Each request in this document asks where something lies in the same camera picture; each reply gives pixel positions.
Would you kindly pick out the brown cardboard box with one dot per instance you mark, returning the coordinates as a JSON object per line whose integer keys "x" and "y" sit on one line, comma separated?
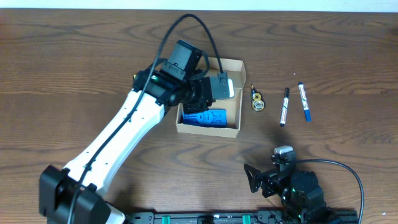
{"x": 237, "y": 72}

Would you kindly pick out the black whiteboard marker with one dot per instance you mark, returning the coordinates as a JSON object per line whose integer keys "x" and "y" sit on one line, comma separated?
{"x": 284, "y": 109}

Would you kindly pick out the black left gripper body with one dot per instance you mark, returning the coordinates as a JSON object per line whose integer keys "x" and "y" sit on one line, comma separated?
{"x": 188, "y": 94}

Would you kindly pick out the blue whiteboard marker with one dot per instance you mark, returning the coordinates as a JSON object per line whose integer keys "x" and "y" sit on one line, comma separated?
{"x": 303, "y": 96}

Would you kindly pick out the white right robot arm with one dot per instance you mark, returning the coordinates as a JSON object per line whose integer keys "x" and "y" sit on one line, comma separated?
{"x": 298, "y": 190}

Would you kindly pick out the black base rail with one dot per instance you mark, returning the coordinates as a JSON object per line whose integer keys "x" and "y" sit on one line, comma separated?
{"x": 258, "y": 217}

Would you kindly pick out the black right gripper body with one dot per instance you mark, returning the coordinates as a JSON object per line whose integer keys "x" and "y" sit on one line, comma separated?
{"x": 273, "y": 186}

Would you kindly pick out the blue plastic staple remover block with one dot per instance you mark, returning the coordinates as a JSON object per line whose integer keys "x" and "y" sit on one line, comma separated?
{"x": 208, "y": 119}

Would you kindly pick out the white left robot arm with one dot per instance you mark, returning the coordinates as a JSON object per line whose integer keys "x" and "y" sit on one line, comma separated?
{"x": 75, "y": 194}

